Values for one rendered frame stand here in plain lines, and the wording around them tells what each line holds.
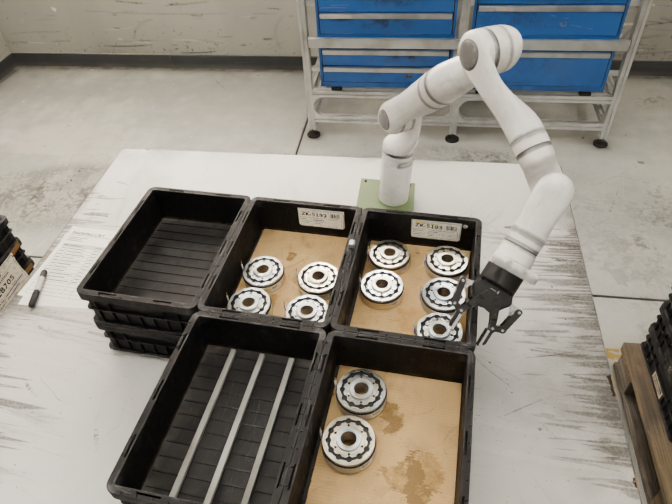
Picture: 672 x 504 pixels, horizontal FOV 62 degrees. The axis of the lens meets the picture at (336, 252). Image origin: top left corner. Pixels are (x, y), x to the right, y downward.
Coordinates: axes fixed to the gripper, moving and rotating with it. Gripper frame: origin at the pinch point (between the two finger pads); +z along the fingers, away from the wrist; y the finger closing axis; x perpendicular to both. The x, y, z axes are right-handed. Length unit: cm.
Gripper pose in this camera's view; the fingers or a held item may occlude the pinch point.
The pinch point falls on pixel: (468, 331)
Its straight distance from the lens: 113.9
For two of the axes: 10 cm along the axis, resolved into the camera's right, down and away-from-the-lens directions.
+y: -8.6, -5.0, 0.8
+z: -4.9, 8.6, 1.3
